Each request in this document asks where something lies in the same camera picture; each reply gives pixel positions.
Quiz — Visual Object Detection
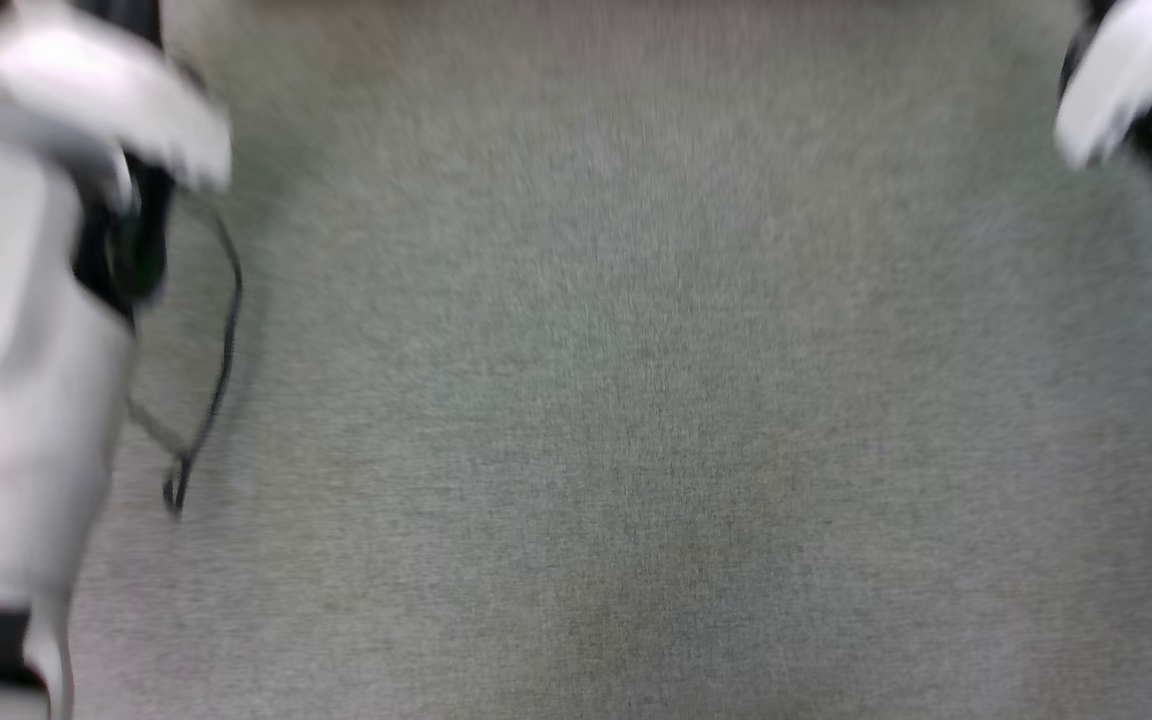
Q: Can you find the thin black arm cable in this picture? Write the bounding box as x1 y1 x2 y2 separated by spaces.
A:
126 200 243 517

